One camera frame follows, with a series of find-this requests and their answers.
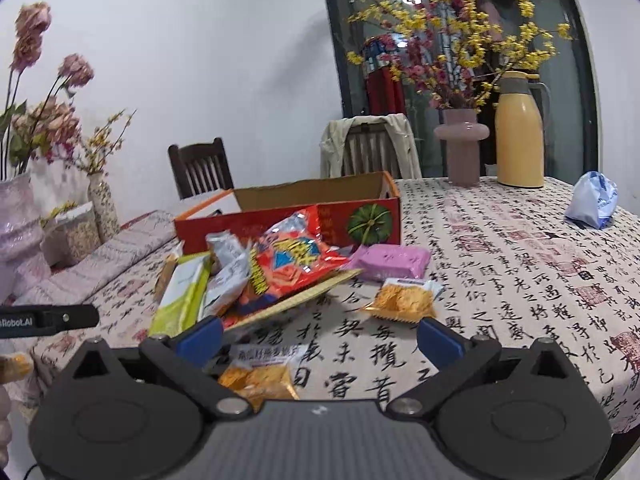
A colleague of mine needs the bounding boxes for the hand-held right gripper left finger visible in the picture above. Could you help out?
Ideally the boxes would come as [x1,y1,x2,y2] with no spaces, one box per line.
[62,315,253,418]

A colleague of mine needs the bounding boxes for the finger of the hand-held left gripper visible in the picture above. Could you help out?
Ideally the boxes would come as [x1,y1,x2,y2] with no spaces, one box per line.
[42,304,100,331]

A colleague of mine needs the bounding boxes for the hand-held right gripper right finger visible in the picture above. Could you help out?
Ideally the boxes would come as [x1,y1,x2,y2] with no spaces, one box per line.
[387,317,576,421]

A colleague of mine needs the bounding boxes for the green snack packet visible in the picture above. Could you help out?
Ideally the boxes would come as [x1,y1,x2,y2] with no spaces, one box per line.
[148,252,212,338]

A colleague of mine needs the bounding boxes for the grey snack packet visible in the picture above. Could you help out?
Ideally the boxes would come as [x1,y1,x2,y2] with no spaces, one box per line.
[206,231,251,273]
[200,247,251,318]

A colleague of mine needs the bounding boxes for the orange cracker packet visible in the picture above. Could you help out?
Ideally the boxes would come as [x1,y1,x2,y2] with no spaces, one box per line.
[217,344,308,411]
[361,280,443,322]

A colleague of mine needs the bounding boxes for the pink snack packet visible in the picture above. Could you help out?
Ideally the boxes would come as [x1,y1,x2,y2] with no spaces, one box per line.
[347,245,432,281]

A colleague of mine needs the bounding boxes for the red chips bag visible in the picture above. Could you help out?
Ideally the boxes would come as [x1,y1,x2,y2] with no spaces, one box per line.
[237,206,351,316]

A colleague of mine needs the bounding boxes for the red cardboard box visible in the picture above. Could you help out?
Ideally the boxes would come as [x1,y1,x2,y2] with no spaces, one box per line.
[174,171,402,256]

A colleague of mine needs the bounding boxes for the tan snack packet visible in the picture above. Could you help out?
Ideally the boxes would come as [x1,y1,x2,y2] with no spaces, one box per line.
[155,255,179,303]

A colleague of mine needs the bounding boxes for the pale zigzag pattern cloth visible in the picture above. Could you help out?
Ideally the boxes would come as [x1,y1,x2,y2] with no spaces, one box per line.
[15,210,183,306]

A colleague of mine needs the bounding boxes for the large pale ceramic vase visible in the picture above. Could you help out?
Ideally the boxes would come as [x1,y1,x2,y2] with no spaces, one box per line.
[0,170,51,286]

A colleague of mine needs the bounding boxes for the slim floral vase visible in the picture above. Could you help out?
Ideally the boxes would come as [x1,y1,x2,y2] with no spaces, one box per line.
[87,172,121,243]

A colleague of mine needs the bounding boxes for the dark wooden chair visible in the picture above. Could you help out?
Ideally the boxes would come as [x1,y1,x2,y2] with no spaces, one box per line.
[167,137,235,200]

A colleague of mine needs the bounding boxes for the yellow flower twigs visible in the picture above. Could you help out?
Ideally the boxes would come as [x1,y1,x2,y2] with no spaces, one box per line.
[75,110,136,176]

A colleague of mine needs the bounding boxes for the pink glass vase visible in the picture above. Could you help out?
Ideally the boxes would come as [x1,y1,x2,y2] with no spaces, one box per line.
[433,108,490,187]

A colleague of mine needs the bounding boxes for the dried pink flowers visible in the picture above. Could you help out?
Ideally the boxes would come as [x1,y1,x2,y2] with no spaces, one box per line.
[0,2,96,181]

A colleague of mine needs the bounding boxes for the chair with beige jacket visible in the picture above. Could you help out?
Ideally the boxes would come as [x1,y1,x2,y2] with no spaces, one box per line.
[320,114,423,181]

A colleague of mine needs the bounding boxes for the wooden chair with slats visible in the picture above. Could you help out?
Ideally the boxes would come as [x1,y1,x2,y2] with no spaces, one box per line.
[340,115,401,178]

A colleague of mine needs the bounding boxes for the blue and white plastic bag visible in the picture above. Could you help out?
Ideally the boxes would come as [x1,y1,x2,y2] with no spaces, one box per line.
[565,171,619,230]

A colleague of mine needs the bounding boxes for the yellow thermos jug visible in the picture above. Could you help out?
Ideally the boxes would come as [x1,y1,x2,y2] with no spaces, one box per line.
[495,71,551,189]

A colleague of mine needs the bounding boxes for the red hanging garment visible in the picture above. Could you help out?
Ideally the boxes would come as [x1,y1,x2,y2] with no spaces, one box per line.
[360,35,408,116]

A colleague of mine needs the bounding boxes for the dark framed glass door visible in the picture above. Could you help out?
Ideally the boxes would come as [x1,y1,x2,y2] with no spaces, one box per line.
[320,0,601,186]

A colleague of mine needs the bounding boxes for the yellow and pink flower branches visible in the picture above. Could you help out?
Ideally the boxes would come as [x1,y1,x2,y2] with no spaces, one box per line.
[345,0,573,111]

